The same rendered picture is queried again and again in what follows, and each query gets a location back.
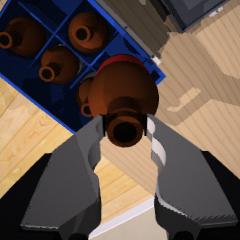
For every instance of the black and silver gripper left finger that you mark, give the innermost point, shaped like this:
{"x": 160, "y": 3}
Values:
{"x": 59, "y": 194}

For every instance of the blue plastic crate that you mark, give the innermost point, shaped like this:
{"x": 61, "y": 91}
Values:
{"x": 23, "y": 74}

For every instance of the dark grey square tray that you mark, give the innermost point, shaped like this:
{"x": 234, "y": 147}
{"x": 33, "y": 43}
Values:
{"x": 189, "y": 12}

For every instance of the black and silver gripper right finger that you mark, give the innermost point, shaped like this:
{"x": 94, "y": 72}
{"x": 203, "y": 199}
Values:
{"x": 195, "y": 192}

